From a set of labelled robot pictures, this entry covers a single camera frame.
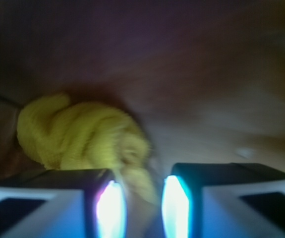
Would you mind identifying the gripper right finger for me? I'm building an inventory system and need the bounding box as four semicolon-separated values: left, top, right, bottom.
161;163;285;238

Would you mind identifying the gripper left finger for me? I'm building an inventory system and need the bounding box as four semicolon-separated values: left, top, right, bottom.
0;169;127;238

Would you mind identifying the yellow microfiber cloth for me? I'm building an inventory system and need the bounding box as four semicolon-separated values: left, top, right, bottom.
17;94;159;204

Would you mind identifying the brown paper bag basin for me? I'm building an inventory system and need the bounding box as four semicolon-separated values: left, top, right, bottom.
0;0;285;189

